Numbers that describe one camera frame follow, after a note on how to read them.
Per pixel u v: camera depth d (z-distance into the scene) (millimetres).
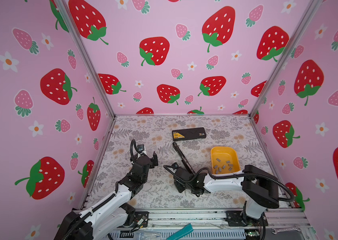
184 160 930
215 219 758
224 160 951
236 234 701
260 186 465
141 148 702
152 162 712
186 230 712
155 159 765
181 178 639
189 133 1084
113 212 510
